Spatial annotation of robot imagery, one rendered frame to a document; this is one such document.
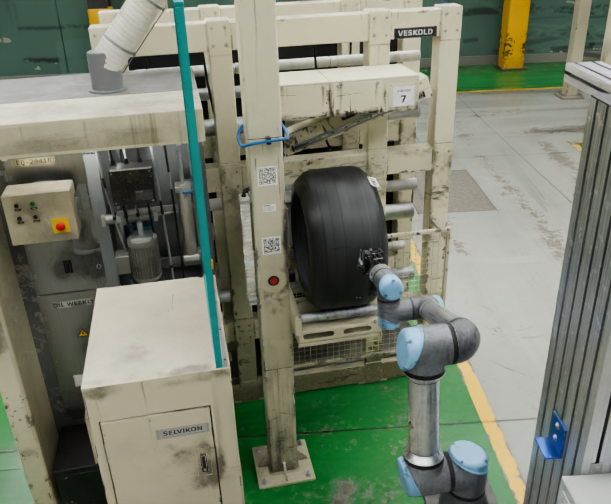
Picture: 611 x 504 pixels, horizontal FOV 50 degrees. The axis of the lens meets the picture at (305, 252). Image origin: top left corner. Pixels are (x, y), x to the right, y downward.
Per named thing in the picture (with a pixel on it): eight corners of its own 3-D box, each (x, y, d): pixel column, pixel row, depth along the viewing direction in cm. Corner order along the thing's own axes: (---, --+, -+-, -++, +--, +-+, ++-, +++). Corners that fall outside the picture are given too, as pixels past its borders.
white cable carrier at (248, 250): (248, 305, 271) (240, 198, 250) (247, 299, 276) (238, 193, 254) (259, 304, 272) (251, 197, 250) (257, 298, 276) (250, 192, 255)
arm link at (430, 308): (497, 324, 178) (436, 286, 226) (458, 328, 177) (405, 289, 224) (498, 365, 180) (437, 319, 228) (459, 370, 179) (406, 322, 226)
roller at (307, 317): (297, 317, 274) (299, 326, 271) (297, 310, 271) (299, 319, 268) (378, 306, 280) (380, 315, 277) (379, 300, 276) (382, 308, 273)
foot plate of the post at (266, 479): (259, 489, 307) (259, 483, 305) (252, 449, 330) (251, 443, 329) (315, 479, 311) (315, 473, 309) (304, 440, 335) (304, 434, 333)
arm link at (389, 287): (381, 305, 213) (381, 280, 210) (372, 292, 223) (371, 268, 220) (405, 302, 214) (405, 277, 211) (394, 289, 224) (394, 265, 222)
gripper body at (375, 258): (379, 246, 236) (389, 258, 225) (379, 269, 239) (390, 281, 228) (358, 249, 235) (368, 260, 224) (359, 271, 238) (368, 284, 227)
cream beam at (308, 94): (275, 123, 265) (273, 86, 258) (266, 107, 287) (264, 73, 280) (419, 110, 275) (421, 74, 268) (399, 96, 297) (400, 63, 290)
